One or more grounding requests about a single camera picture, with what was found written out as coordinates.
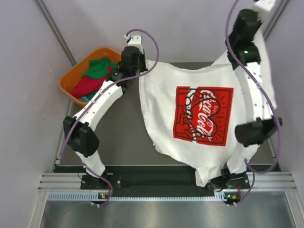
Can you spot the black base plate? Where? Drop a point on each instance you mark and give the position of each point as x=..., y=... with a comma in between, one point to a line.
x=124, y=181

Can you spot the grey cable duct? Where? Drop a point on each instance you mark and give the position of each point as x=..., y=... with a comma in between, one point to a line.
x=97, y=196

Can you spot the right corner frame post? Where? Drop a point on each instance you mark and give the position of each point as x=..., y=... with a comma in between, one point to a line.
x=273, y=17

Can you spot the orange plastic basket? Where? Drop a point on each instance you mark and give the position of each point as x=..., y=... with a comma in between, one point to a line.
x=70, y=79

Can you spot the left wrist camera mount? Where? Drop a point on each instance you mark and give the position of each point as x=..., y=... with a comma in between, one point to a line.
x=135, y=41

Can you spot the corner frame post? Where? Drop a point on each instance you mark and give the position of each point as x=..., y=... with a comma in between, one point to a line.
x=50, y=21
x=273, y=17

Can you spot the light blue t-shirt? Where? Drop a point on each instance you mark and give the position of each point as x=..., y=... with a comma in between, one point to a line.
x=84, y=99

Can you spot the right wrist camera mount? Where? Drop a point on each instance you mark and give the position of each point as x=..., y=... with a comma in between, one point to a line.
x=263, y=7

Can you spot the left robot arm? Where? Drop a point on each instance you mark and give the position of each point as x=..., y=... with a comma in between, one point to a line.
x=103, y=83

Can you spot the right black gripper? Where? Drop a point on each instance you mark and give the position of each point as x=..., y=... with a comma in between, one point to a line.
x=260, y=20

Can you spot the aluminium frame rail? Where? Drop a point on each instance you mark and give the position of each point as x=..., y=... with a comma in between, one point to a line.
x=272, y=181

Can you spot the green t-shirt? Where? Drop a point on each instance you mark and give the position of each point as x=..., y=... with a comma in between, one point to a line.
x=99, y=68

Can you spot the left corner frame post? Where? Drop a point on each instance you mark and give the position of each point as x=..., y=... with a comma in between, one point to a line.
x=50, y=21

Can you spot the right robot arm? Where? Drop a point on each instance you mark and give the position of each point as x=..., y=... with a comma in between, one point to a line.
x=246, y=52

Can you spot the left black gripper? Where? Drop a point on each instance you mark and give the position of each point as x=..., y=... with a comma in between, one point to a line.
x=142, y=57

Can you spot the white t-shirt red print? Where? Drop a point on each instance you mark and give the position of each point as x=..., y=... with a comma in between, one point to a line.
x=191, y=115

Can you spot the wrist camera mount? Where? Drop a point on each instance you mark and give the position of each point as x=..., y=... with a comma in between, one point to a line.
x=263, y=7
x=135, y=41

